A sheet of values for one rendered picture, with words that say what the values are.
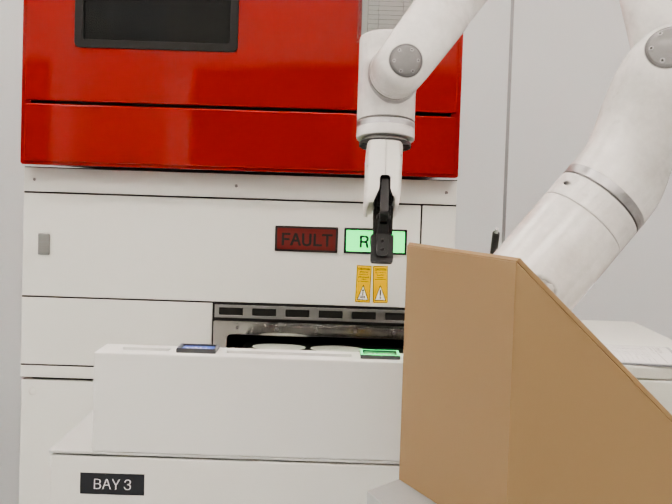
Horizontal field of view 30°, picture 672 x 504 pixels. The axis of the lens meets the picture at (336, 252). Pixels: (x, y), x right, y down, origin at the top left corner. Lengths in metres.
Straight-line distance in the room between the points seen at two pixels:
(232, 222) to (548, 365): 1.12
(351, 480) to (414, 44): 0.61
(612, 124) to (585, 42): 2.33
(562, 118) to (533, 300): 2.58
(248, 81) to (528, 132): 1.70
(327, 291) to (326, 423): 0.64
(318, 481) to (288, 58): 0.87
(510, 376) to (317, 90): 1.08
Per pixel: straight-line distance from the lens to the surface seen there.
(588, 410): 1.40
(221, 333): 2.38
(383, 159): 1.76
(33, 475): 2.49
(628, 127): 1.60
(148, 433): 1.79
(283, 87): 2.32
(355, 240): 2.36
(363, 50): 1.83
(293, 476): 1.78
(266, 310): 2.38
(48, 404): 2.46
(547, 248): 1.54
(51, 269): 2.43
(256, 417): 1.77
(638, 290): 3.97
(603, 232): 1.57
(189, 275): 2.38
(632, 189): 1.59
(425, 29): 1.75
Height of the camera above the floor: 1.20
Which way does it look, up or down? 3 degrees down
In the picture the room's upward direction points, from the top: 2 degrees clockwise
